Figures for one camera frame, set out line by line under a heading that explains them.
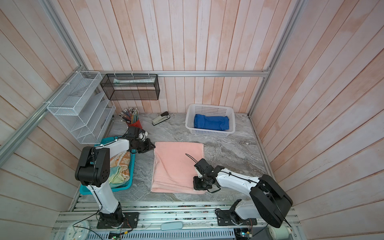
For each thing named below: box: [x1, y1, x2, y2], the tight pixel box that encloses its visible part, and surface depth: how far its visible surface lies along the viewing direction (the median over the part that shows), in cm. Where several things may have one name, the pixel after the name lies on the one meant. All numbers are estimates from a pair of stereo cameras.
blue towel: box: [194, 114, 230, 131], surface depth 115 cm
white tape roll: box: [268, 225, 292, 240], surface depth 65 cm
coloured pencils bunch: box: [119, 107, 139, 124], surface depth 103 cm
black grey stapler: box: [151, 111, 171, 126], surface depth 117 cm
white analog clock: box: [65, 220, 90, 240], surface depth 70 cm
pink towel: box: [151, 141, 207, 194], surface depth 90 cm
